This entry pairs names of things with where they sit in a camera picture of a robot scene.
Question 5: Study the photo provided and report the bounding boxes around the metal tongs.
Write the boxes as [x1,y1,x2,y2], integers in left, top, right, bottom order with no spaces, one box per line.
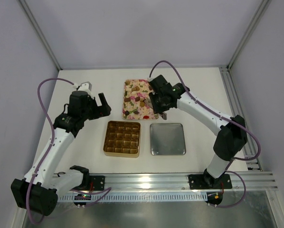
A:
[143,98,167,120]

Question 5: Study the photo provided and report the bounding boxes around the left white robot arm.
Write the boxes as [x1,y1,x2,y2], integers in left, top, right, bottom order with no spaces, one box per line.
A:
[11,91,111,216]

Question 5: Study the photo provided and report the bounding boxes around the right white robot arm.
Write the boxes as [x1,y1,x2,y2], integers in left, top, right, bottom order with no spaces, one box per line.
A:
[148,75,247,188]

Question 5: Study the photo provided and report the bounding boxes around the gold chocolate box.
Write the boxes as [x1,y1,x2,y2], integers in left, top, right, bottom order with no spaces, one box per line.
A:
[103,121,141,158]

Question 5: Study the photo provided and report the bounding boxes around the floral tray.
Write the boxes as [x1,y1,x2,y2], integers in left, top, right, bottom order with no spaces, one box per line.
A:
[122,79,159,120]

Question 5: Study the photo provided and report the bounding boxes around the silver tin lid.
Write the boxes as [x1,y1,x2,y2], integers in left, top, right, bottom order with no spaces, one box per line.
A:
[150,123,186,156]

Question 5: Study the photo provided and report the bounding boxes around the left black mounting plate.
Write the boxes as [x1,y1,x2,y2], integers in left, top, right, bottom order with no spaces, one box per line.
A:
[89,175,105,191]

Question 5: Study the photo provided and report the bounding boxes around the black mounting plate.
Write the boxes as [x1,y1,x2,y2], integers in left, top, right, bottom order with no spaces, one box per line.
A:
[188,173,233,190]
[89,175,105,191]

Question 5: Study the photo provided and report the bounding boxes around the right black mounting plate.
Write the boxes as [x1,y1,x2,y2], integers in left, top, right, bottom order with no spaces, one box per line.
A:
[188,173,233,190]

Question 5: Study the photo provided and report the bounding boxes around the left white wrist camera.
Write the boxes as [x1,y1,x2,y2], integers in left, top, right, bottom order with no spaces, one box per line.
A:
[72,82,92,93]

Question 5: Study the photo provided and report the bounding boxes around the perforated cable duct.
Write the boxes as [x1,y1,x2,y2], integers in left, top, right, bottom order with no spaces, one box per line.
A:
[58,191,208,203]

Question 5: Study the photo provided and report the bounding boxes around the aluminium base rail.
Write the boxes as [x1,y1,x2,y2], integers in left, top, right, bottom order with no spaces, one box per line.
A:
[23,170,279,190]

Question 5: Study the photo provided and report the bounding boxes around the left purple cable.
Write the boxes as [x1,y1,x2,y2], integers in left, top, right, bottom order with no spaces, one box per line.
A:
[25,78,112,225]

